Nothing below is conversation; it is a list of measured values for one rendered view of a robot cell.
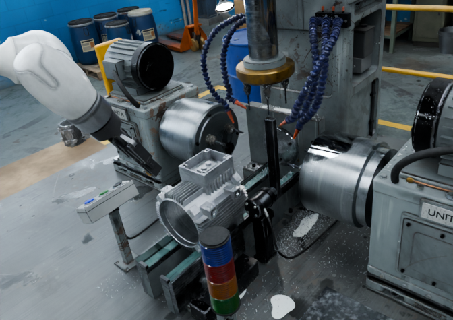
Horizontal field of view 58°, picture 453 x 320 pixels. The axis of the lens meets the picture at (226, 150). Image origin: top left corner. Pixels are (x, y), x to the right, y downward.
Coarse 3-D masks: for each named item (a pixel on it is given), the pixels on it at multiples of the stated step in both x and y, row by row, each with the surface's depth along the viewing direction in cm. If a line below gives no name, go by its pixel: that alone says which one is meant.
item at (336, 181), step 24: (312, 144) 116; (336, 144) 113; (360, 144) 111; (384, 144) 113; (312, 168) 113; (336, 168) 109; (360, 168) 106; (312, 192) 114; (336, 192) 109; (360, 192) 106; (336, 216) 114; (360, 216) 108
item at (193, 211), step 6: (234, 174) 119; (234, 180) 118; (240, 180) 119; (162, 192) 115; (156, 198) 116; (162, 198) 114; (192, 210) 107; (198, 210) 108; (192, 216) 108; (168, 234) 121; (198, 246) 113; (198, 252) 114
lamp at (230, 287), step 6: (234, 276) 81; (210, 282) 80; (228, 282) 80; (234, 282) 82; (210, 288) 82; (216, 288) 81; (222, 288) 80; (228, 288) 81; (234, 288) 82; (210, 294) 83; (216, 294) 82; (222, 294) 81; (228, 294) 81
